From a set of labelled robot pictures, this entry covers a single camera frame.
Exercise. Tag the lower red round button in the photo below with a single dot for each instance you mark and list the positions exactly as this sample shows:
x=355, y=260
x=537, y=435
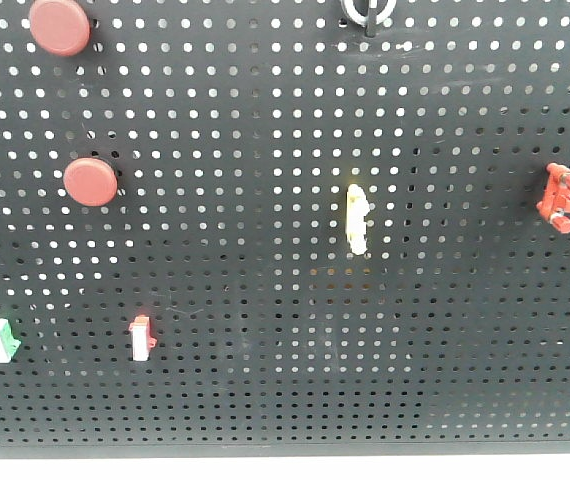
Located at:
x=90, y=181

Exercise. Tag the red round button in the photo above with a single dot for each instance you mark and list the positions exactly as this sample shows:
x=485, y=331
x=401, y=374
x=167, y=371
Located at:
x=60, y=27
x=90, y=181

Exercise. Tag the upper red round button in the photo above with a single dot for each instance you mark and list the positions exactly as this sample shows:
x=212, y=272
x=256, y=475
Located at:
x=60, y=27

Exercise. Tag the black perforated pegboard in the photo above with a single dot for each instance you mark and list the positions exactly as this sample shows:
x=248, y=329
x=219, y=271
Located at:
x=234, y=129

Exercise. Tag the cream toggle switch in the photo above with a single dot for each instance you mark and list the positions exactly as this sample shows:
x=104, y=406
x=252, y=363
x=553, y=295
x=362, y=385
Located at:
x=357, y=209

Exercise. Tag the red white rocker switch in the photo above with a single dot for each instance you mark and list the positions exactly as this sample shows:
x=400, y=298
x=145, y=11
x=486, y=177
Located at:
x=142, y=339

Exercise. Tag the red triple switch block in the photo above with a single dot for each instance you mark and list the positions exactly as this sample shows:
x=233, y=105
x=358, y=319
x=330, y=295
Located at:
x=554, y=206

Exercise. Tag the green white rocker switch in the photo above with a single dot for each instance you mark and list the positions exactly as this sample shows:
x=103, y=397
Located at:
x=9, y=345

